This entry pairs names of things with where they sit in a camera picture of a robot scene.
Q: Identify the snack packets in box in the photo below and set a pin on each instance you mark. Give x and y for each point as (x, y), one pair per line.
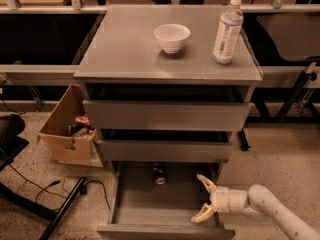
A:
(81, 127)

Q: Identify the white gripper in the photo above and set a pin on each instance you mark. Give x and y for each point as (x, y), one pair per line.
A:
(220, 198)

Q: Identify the bottom grey drawer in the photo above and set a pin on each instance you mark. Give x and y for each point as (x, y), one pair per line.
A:
(142, 210)

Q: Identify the cardboard box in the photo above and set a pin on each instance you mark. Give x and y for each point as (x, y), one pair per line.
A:
(66, 143)

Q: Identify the white ceramic bowl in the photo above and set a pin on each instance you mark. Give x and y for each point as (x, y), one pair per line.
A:
(171, 37)

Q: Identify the top grey drawer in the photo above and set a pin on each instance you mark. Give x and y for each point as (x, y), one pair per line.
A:
(166, 107)

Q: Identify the clear plastic water bottle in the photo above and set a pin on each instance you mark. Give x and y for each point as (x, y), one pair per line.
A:
(229, 27)

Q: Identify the middle grey drawer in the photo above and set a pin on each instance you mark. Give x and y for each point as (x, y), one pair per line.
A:
(165, 145)

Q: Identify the metal frame workbench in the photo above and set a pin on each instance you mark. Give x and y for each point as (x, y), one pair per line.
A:
(274, 91)

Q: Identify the grey drawer cabinet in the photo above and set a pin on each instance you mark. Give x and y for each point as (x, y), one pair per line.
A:
(125, 43)

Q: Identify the black chair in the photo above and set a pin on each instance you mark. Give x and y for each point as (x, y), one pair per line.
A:
(10, 143)

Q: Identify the grey drawer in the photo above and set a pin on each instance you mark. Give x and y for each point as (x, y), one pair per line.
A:
(166, 107)
(142, 210)
(165, 145)

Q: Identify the orange soda can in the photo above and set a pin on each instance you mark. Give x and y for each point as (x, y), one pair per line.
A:
(159, 176)

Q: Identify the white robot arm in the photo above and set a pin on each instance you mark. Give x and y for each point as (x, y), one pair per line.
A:
(256, 202)

